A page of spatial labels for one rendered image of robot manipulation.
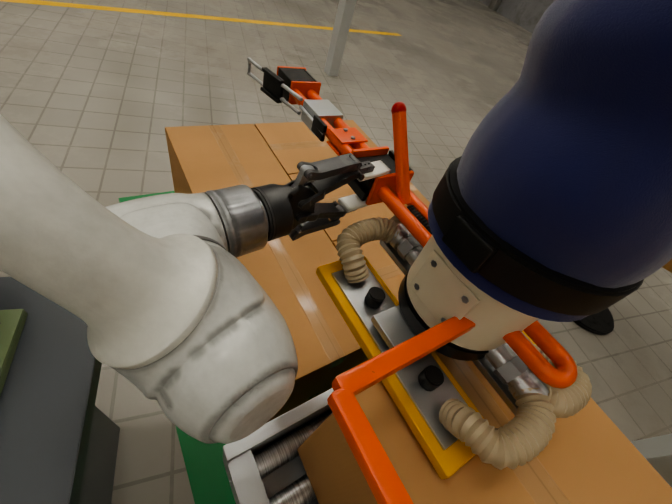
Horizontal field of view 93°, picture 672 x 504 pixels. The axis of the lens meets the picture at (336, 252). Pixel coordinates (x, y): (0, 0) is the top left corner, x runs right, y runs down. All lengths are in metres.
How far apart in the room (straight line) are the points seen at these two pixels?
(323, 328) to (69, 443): 0.59
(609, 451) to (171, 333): 0.65
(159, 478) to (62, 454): 0.75
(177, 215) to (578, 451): 0.64
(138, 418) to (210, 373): 1.25
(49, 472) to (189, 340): 0.49
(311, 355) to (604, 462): 0.62
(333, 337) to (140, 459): 0.80
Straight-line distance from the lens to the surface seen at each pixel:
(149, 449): 1.43
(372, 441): 0.32
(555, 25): 0.33
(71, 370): 0.73
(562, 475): 0.63
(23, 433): 0.72
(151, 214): 0.36
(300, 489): 0.86
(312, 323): 0.97
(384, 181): 0.54
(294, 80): 0.80
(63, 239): 0.21
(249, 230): 0.39
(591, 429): 0.70
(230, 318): 0.23
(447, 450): 0.49
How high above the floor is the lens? 1.39
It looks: 47 degrees down
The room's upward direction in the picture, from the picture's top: 22 degrees clockwise
